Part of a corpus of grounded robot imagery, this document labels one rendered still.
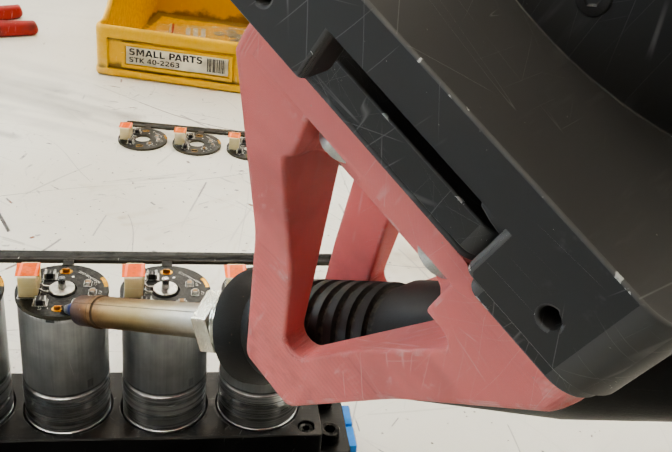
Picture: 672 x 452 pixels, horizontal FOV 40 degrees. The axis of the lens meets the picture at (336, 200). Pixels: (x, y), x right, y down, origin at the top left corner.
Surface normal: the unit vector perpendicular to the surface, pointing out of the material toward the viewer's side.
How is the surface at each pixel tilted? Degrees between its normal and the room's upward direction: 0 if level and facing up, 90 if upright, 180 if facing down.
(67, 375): 90
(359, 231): 87
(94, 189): 0
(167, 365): 90
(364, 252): 87
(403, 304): 34
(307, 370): 98
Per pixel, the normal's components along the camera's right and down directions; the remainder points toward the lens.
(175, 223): 0.10, -0.87
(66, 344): 0.34, 0.48
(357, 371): -0.68, 0.43
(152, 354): -0.09, 0.47
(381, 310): -0.76, -0.56
